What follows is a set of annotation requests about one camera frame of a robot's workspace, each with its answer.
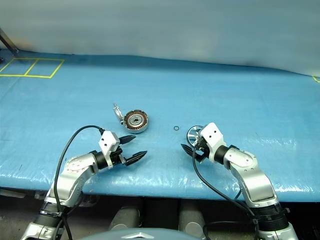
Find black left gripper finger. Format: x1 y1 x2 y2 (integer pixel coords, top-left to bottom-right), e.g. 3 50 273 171
124 150 148 167
119 135 137 145

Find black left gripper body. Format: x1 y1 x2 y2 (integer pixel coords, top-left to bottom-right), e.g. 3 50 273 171
109 138 127 168

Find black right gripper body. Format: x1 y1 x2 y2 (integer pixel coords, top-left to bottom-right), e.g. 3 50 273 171
194 137 210 161

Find silver spoked motor rotor bell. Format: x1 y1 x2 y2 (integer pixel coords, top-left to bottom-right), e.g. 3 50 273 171
186 125 203 148

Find motor stator with copper windings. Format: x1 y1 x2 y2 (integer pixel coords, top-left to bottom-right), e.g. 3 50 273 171
123 109 150 134

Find dark gear disc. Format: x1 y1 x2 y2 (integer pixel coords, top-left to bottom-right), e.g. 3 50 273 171
112 103 125 126

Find blue plastic table cover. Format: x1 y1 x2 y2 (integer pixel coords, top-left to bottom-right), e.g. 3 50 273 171
0 48 320 202

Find grey rounded shape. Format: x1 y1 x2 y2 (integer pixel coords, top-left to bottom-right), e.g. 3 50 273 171
178 202 207 238
109 206 141 232

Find grey-blue robot torso with emblem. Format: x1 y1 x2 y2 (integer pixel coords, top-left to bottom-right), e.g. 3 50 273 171
79 227 201 240

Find yellow tape double square marking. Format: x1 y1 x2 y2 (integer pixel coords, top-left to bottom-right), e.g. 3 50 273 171
0 57 65 79

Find grey metal bar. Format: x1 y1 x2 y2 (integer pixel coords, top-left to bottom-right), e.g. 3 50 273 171
0 27 20 55

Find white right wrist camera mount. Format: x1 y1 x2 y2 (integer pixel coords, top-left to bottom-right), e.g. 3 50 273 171
199 122 227 162

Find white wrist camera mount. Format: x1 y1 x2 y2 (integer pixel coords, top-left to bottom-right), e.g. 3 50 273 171
199 122 227 162
98 130 121 168

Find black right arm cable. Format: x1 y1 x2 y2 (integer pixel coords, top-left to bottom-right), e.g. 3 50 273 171
192 146 261 240

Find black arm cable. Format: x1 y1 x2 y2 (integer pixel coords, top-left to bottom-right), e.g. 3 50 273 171
192 146 261 240
53 124 106 240

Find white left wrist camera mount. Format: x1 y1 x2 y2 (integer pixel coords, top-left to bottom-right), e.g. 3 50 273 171
98 130 121 168

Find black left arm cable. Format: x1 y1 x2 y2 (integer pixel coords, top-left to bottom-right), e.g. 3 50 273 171
53 124 106 240

